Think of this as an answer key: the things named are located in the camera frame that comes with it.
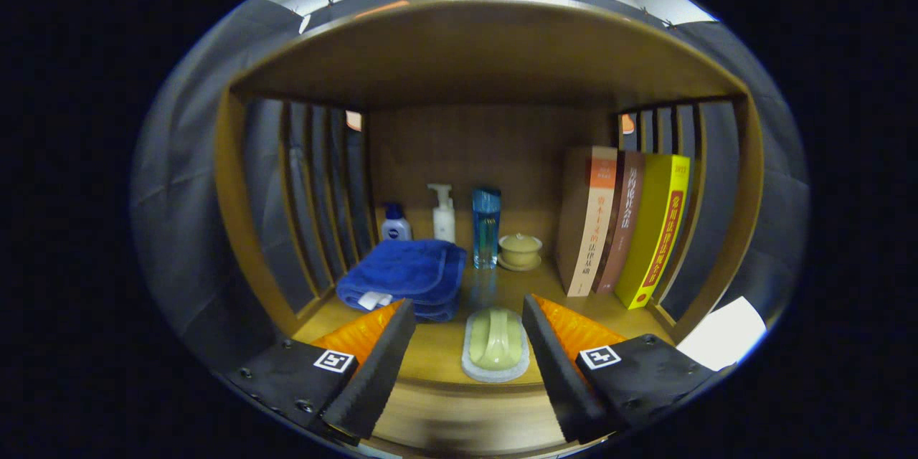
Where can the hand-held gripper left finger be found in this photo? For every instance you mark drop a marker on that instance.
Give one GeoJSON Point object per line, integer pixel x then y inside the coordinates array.
{"type": "Point", "coordinates": [380, 373]}

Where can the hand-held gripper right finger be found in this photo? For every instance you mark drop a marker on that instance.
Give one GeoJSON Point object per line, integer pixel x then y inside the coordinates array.
{"type": "Point", "coordinates": [563, 380]}

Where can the green brush with white sponge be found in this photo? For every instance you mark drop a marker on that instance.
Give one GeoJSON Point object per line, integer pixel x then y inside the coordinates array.
{"type": "Point", "coordinates": [495, 341]}

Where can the wooden countertop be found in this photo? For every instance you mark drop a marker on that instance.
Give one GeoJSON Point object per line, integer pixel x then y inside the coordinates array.
{"type": "Point", "coordinates": [437, 351]}

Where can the white-topped grey drawer unit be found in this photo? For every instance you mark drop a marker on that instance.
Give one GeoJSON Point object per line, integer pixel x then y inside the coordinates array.
{"type": "Point", "coordinates": [721, 333]}

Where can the wooden cabinet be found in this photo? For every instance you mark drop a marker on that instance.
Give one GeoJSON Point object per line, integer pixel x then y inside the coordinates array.
{"type": "Point", "coordinates": [488, 50]}

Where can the folded blue towel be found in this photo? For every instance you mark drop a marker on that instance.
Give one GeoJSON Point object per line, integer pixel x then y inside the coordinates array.
{"type": "Point", "coordinates": [409, 269]}

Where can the beige lidded teacup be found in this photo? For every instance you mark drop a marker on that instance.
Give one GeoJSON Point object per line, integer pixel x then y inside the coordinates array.
{"type": "Point", "coordinates": [520, 251]}

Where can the small white blue-capped bottle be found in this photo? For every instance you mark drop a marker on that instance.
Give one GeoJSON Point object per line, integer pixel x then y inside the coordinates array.
{"type": "Point", "coordinates": [395, 228]}

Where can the beige orange book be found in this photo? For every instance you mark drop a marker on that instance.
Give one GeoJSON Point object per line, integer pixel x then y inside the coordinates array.
{"type": "Point", "coordinates": [592, 229]}

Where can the brown book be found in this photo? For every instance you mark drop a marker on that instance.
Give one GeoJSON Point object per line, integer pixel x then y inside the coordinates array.
{"type": "Point", "coordinates": [622, 229]}

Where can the white pump bottle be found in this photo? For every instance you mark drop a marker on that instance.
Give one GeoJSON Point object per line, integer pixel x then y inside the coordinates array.
{"type": "Point", "coordinates": [444, 222]}

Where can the tall blue bottle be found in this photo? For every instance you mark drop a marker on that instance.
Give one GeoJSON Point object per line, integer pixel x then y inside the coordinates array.
{"type": "Point", "coordinates": [486, 229]}

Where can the yellow book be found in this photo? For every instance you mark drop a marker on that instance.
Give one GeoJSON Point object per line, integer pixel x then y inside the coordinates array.
{"type": "Point", "coordinates": [656, 237]}

